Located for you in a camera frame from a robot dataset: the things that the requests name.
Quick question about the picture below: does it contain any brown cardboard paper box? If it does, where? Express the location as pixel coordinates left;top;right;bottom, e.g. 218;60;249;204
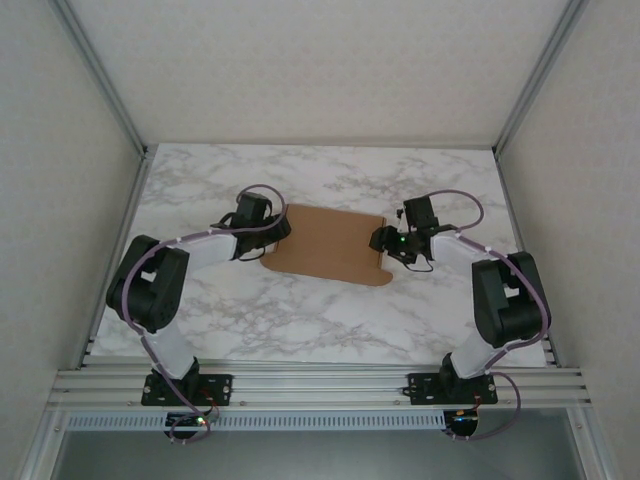
259;202;394;289

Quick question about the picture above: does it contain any aluminium mounting beam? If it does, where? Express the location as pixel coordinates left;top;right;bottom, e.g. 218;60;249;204
49;367;594;414

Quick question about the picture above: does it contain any black controller board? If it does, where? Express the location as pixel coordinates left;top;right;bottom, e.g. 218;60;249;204
444;407;481;436
164;410;211;430

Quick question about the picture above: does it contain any grey metal lower panel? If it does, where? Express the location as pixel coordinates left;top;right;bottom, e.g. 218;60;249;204
49;428;589;480

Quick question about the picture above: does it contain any aluminium side rail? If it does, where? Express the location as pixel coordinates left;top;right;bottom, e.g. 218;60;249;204
492;149;559;369
74;149;151;371

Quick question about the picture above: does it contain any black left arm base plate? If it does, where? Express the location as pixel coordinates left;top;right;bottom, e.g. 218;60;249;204
141;372;236;407

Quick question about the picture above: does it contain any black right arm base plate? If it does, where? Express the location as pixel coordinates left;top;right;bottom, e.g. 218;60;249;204
407;370;500;406

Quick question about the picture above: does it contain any aluminium frame post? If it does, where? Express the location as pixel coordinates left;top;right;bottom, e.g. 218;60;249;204
47;0;151;159
492;0;594;159

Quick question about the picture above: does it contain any slotted grey cable duct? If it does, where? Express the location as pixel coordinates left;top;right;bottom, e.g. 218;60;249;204
67;412;446;432

